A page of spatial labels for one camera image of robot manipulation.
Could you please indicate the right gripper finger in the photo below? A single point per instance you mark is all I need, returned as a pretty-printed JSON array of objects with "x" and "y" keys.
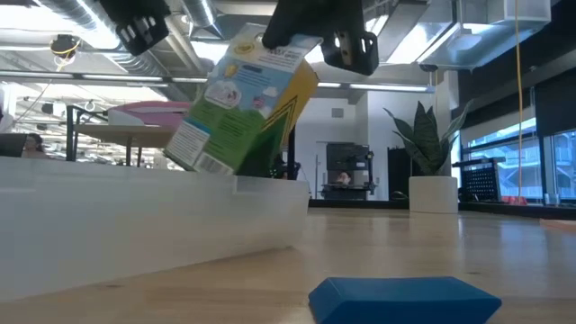
[{"x": 292, "y": 22}]

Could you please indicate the green yellow crayon box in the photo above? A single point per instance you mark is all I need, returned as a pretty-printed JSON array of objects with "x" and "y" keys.
[{"x": 243, "y": 112}]

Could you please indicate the blue eraser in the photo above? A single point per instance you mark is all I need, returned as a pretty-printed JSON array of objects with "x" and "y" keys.
[{"x": 400, "y": 299}]

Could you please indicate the black 3D printer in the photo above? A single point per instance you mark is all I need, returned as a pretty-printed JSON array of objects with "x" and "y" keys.
[{"x": 348, "y": 157}]

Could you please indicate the green snake plant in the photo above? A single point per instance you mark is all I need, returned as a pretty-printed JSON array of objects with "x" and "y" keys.
[{"x": 425, "y": 139}]

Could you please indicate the person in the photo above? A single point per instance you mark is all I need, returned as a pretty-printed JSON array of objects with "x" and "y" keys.
[
  {"x": 33, "y": 145},
  {"x": 344, "y": 177}
]

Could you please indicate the black cabinet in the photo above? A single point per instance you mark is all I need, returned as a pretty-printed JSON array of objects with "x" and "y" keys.
[{"x": 398, "y": 173}]

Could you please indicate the dark computer monitor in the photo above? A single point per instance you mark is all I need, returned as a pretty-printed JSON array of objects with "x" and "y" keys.
[{"x": 12, "y": 145}]

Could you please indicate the white plant pot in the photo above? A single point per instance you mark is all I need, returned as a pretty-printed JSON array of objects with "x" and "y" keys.
[{"x": 433, "y": 194}]

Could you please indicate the black pegboard cart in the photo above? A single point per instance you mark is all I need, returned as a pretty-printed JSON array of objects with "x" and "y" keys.
[{"x": 481, "y": 182}]

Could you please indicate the clear pencil box blue lid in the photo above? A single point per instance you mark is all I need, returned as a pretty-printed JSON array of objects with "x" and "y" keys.
[{"x": 135, "y": 225}]

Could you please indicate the red object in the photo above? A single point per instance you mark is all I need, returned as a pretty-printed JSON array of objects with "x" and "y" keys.
[{"x": 514, "y": 200}]

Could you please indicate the clear cup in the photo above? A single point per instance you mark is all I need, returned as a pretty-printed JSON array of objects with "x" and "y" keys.
[{"x": 551, "y": 199}]

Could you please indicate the black back rail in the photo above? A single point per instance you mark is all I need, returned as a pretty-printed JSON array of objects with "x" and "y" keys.
[{"x": 360, "y": 203}]

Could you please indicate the black aluminium table frame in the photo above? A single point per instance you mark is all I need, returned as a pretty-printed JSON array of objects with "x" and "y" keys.
[{"x": 517, "y": 210}]

